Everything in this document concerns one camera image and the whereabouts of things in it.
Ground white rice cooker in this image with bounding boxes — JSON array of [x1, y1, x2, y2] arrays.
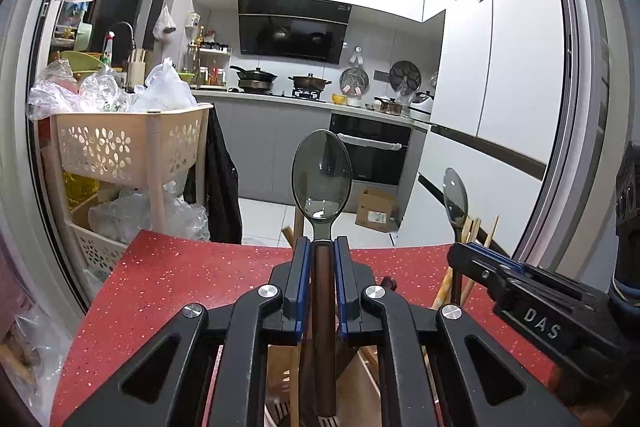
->
[[408, 90, 435, 118]]

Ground gas stove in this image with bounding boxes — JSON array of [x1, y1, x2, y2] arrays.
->
[[235, 86, 327, 101]]

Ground black range hood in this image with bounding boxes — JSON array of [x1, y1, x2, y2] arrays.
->
[[237, 0, 354, 66]]

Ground pile of clear plastic bags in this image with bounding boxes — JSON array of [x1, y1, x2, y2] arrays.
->
[[27, 58, 199, 120]]

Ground grey kitchen counter cabinets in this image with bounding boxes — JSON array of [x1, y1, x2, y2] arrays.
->
[[192, 89, 432, 208]]

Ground metal spoon with brown handle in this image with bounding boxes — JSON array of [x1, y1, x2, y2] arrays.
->
[[291, 129, 352, 419]]

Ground spice rack with bottles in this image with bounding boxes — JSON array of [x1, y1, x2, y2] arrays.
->
[[187, 41, 234, 90]]

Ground green plastic basin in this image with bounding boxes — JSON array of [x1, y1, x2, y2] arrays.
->
[[59, 50, 109, 76]]

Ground white hanging plastic bag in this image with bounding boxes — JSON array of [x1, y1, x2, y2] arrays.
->
[[152, 4, 177, 39]]

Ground grey sliding door frame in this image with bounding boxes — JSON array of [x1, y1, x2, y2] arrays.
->
[[0, 0, 123, 313], [509, 0, 632, 289]]

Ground white refrigerator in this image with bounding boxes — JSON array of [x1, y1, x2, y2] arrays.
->
[[399, 0, 577, 259]]

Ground black built-in oven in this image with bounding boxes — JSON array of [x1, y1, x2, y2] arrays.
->
[[328, 112, 414, 188]]

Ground beige knife block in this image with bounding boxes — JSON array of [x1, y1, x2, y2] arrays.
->
[[127, 48, 148, 88]]

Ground metal spoon with dark handle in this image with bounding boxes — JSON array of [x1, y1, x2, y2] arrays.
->
[[442, 167, 470, 309]]

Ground kitchen faucet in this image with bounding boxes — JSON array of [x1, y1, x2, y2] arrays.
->
[[107, 21, 137, 64]]

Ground wooden chopstick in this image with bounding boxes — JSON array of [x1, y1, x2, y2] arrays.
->
[[459, 214, 500, 306], [462, 216, 482, 244], [431, 264, 455, 311], [280, 207, 307, 251]]

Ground dark pot with lid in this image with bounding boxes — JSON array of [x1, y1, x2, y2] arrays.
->
[[288, 73, 333, 92]]

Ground black wok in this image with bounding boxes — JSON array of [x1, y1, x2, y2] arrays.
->
[[229, 65, 279, 93]]

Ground black hanging bag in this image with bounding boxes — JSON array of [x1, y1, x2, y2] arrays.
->
[[183, 106, 244, 246]]

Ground clear plastic bags in cart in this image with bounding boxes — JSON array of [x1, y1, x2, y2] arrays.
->
[[88, 186, 211, 244]]

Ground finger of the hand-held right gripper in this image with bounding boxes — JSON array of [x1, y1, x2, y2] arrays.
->
[[446, 242, 506, 305], [468, 242, 540, 281]]

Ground clear plastic bag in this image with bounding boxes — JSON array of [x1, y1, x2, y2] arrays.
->
[[0, 301, 72, 414]]

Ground plastic utensil holder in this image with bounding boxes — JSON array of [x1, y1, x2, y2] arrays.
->
[[264, 341, 387, 427]]

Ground cardboard box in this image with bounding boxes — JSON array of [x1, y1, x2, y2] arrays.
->
[[354, 186, 401, 234]]

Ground round hanging plate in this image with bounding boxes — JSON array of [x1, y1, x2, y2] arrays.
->
[[339, 65, 370, 96]]

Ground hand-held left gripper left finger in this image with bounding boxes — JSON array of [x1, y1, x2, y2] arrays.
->
[[62, 236, 312, 427]]

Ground beige flower-cutout storage cart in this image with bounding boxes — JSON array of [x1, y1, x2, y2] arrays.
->
[[50, 103, 214, 282]]

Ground round grey steamer rack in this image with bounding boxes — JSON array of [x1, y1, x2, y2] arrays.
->
[[388, 60, 423, 94]]

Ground small steel pot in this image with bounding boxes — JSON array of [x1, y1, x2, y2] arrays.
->
[[373, 96, 404, 116]]

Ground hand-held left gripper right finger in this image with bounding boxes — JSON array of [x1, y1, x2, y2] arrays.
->
[[334, 235, 584, 427]]

